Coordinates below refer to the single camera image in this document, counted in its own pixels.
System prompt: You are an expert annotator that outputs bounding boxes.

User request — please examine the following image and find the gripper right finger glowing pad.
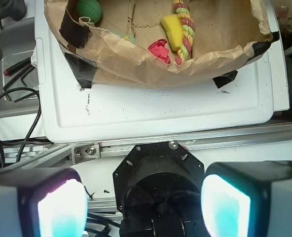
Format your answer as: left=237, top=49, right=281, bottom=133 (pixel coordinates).
left=201, top=160, right=292, bottom=237

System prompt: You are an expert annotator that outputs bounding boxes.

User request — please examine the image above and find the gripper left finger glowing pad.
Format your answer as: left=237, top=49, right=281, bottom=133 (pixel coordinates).
left=0, top=168, right=88, bottom=237

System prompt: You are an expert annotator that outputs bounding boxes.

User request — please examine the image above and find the white plastic bin lid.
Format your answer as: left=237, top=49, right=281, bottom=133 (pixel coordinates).
left=35, top=0, right=290, bottom=143

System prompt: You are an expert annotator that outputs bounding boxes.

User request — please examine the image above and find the black hex key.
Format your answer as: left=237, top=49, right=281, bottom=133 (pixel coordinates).
left=2, top=66, right=36, bottom=101

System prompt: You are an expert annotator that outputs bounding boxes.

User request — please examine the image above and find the brown paper bag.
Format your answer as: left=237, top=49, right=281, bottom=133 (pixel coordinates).
left=43, top=0, right=279, bottom=88

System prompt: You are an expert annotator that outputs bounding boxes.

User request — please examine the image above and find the red crumpled paper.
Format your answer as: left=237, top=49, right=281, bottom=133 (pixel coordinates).
left=147, top=39, right=171, bottom=64

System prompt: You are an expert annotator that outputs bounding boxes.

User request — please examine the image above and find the teal striped cloth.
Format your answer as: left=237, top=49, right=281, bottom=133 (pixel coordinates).
left=110, top=30, right=137, bottom=44

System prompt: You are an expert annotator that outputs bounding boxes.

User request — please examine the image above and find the yellow sponge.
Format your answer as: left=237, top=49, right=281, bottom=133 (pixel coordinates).
left=160, top=13, right=195, bottom=65

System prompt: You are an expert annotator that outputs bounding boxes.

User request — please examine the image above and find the grey clamp stand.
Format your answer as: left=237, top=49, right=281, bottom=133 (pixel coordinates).
left=0, top=0, right=27, bottom=30

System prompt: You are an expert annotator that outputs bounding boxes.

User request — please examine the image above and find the green textured ball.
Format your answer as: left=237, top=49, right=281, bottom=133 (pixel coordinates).
left=76, top=0, right=102, bottom=24

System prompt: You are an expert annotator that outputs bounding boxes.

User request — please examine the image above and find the aluminum extrusion rail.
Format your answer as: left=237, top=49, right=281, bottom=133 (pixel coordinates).
left=5, top=122, right=292, bottom=169

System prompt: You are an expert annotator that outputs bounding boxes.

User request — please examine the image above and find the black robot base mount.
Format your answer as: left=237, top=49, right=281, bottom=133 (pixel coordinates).
left=113, top=141, right=208, bottom=237

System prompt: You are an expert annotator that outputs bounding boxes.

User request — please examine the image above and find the black cable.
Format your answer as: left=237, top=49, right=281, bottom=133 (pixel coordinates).
left=0, top=87, right=42, bottom=171

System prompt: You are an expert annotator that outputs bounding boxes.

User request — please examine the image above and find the red handled screwdriver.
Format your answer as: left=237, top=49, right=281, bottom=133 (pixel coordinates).
left=3, top=57, right=31, bottom=76

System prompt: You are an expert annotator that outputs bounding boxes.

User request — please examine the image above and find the multicolored twisted rope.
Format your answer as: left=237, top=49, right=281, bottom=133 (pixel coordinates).
left=172, top=0, right=195, bottom=66

